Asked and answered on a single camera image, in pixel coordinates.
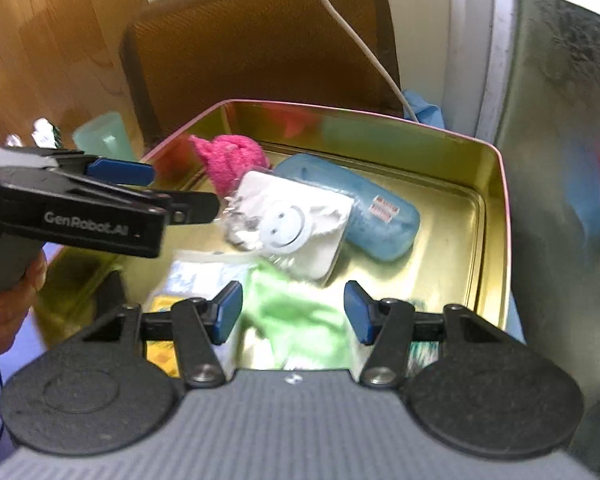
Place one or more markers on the white light-blue packet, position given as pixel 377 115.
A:
pixel 195 275

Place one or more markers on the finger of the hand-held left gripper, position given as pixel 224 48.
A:
pixel 120 172
pixel 80 210

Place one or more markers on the pink knitted cloth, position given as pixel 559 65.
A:
pixel 225 160

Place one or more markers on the white smiley face packet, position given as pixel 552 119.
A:
pixel 285 220

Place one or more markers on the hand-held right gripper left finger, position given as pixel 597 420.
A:
pixel 227 310

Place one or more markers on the grey metal panel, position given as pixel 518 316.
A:
pixel 555 160

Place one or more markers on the brown chair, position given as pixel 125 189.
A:
pixel 255 50

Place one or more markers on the green white drink carton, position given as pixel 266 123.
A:
pixel 45 132

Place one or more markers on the blue plastic case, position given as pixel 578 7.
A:
pixel 380 220

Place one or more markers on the light green cloth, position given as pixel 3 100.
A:
pixel 290 310

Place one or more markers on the pink tin box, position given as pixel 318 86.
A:
pixel 455 170

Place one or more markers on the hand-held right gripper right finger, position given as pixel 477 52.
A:
pixel 357 312

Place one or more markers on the blue cloth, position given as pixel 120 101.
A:
pixel 425 110

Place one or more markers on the mint green measuring cup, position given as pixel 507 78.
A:
pixel 102 137

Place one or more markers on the yellow packet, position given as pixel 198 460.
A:
pixel 162 358

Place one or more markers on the person's left hand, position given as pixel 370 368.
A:
pixel 5 327

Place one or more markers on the wooden board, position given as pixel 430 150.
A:
pixel 55 35

